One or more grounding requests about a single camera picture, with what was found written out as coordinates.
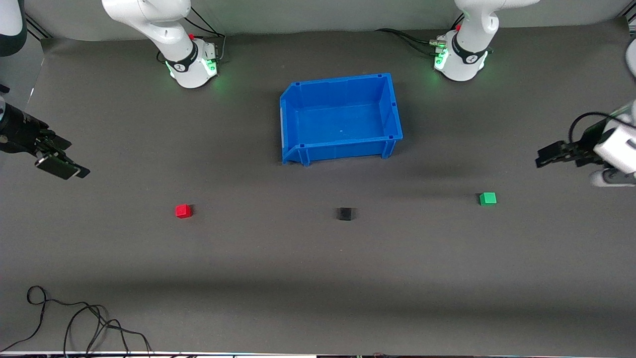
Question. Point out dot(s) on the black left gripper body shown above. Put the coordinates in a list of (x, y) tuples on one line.
[(585, 144)]

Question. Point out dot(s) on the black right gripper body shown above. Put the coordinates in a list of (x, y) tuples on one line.
[(21, 131)]

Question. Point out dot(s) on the small green cube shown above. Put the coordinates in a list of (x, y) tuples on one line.
[(488, 199)]

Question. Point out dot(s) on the small red cube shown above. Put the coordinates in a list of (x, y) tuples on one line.
[(183, 211)]

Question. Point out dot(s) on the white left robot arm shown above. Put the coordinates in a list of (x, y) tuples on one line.
[(467, 49)]

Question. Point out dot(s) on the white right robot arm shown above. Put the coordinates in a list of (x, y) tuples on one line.
[(179, 44)]

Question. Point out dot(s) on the small black cube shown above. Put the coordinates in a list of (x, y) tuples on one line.
[(344, 214)]

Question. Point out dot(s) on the blue plastic storage bin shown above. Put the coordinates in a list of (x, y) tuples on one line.
[(340, 119)]

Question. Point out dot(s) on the black aluminium frame rail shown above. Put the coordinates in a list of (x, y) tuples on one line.
[(39, 27)]

